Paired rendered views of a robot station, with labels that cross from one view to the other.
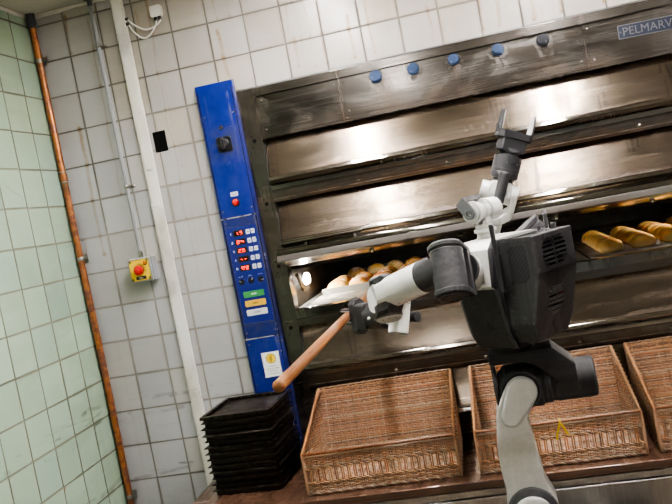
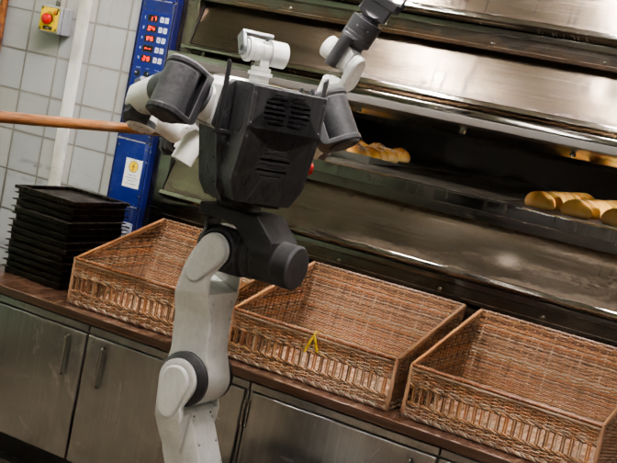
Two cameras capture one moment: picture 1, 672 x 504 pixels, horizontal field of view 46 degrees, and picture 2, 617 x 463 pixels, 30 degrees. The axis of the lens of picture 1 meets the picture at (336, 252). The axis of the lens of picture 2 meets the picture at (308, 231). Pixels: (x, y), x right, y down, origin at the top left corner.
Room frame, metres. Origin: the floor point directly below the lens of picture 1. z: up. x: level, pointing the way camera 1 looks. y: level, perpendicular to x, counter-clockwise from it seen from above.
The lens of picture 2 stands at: (-0.52, -1.45, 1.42)
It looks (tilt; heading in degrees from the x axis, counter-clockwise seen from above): 7 degrees down; 16
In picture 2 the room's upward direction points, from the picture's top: 12 degrees clockwise
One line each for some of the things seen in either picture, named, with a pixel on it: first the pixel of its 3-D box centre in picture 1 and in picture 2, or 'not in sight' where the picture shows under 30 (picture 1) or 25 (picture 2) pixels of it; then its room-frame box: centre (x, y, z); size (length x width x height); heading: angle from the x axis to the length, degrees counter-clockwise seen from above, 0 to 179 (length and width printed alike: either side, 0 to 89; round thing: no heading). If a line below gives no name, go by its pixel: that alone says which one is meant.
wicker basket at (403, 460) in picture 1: (383, 428); (184, 277); (2.94, -0.05, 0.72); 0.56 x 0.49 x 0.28; 80
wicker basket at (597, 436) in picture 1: (550, 405); (347, 329); (2.82, -0.65, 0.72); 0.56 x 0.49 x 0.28; 79
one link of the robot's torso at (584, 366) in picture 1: (542, 371); (253, 243); (2.22, -0.51, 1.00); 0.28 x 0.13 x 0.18; 78
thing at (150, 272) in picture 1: (143, 269); (55, 20); (3.33, 0.81, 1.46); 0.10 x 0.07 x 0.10; 79
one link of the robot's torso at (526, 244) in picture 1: (513, 282); (257, 138); (2.21, -0.47, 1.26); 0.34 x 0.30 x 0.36; 133
